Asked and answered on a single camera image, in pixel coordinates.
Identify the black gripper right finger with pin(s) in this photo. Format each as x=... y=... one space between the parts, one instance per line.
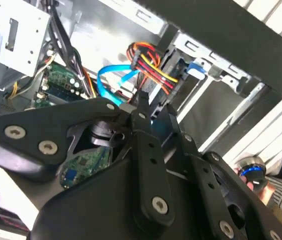
x=207 y=177

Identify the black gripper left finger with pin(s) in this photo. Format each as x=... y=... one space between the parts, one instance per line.
x=43 y=122

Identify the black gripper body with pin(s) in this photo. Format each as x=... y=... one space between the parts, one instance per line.
x=93 y=205

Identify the small round black tool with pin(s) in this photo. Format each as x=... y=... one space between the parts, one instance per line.
x=252 y=172

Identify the hard disk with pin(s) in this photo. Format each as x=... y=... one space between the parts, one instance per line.
x=196 y=70

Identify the person's hand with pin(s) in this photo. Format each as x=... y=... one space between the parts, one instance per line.
x=268 y=195

